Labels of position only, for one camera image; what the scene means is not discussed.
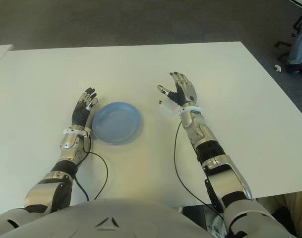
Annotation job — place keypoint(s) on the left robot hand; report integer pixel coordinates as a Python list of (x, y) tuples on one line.
[(79, 116)]

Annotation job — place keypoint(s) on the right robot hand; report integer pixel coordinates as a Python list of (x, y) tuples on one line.
[(188, 93)]

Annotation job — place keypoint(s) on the white wall charger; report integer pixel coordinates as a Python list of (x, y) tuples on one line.
[(168, 107)]

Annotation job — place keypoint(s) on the blue plastic plate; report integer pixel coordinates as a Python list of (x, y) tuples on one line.
[(116, 122)]

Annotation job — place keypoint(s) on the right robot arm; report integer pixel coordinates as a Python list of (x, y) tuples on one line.
[(199, 129)]

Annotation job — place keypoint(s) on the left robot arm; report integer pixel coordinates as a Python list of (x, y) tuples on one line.
[(69, 143)]

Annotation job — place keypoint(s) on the small white floor object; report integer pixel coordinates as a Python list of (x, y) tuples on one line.
[(278, 68)]

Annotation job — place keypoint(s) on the black office chair base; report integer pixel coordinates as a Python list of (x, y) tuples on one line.
[(282, 44)]

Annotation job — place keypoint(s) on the black shoe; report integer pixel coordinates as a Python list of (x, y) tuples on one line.
[(293, 68)]

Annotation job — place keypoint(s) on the grey robot torso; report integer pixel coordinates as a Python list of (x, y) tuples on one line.
[(103, 223)]

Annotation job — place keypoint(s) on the person leg in jeans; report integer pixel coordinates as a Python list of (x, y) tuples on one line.
[(299, 48)]

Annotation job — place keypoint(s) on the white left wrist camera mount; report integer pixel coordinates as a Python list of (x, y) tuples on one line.
[(75, 131)]

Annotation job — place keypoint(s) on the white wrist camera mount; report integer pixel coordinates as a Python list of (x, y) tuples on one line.
[(75, 131), (191, 109)]

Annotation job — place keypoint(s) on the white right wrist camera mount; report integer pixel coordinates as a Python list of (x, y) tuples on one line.
[(191, 109)]

